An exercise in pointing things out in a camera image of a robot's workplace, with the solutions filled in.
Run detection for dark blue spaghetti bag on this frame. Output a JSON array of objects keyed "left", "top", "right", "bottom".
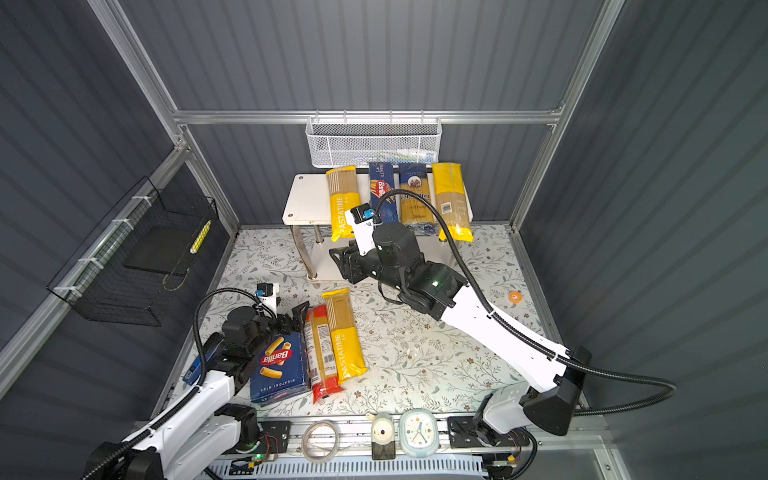
[{"left": 398, "top": 163, "right": 435, "bottom": 236}]

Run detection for yellow Pastatime spaghetti bag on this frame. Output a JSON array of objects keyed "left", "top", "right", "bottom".
[
  {"left": 326, "top": 166, "right": 361, "bottom": 242},
  {"left": 322, "top": 288, "right": 367, "bottom": 385}
]

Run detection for blue Barilla spaghetti box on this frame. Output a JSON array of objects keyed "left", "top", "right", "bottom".
[{"left": 369, "top": 162, "right": 399, "bottom": 223}]

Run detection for yellow spaghetti bag with barcode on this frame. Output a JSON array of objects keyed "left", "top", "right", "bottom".
[{"left": 432, "top": 163, "right": 474, "bottom": 243}]

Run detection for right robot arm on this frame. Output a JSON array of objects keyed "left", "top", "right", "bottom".
[{"left": 329, "top": 189, "right": 677, "bottom": 445}]

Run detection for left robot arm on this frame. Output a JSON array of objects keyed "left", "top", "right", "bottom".
[{"left": 83, "top": 291, "right": 310, "bottom": 479}]

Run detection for white two-tier shelf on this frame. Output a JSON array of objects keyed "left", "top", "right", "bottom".
[{"left": 281, "top": 173, "right": 475, "bottom": 284}]

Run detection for blue Barilla rigatoni box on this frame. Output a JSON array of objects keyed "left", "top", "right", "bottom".
[{"left": 250, "top": 332, "right": 310, "bottom": 406}]

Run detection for blue stapler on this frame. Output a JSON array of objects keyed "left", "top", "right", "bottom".
[{"left": 182, "top": 356, "right": 202, "bottom": 385}]

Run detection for red-ended spaghetti bag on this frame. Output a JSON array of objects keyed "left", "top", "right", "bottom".
[{"left": 304, "top": 305, "right": 343, "bottom": 403}]

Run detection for pens in white basket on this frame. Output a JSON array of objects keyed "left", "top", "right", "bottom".
[{"left": 377, "top": 148, "right": 438, "bottom": 164}]

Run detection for yellow marker pen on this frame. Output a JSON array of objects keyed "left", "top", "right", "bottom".
[{"left": 189, "top": 220, "right": 211, "bottom": 255}]

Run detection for mint alarm clock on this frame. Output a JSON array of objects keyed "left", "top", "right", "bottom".
[{"left": 398, "top": 409, "right": 439, "bottom": 458}]

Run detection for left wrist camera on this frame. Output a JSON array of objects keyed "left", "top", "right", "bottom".
[{"left": 256, "top": 282, "right": 280, "bottom": 313}]

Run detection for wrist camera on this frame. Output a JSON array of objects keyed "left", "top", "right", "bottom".
[
  {"left": 256, "top": 282, "right": 280, "bottom": 313},
  {"left": 345, "top": 203, "right": 375, "bottom": 256}
]

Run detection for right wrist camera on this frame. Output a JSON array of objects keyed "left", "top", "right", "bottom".
[{"left": 345, "top": 203, "right": 375, "bottom": 256}]

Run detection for white wire mesh basket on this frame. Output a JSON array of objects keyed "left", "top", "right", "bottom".
[{"left": 305, "top": 118, "right": 443, "bottom": 169}]

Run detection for black wire basket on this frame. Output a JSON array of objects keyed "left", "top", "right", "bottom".
[{"left": 48, "top": 181, "right": 219, "bottom": 327}]

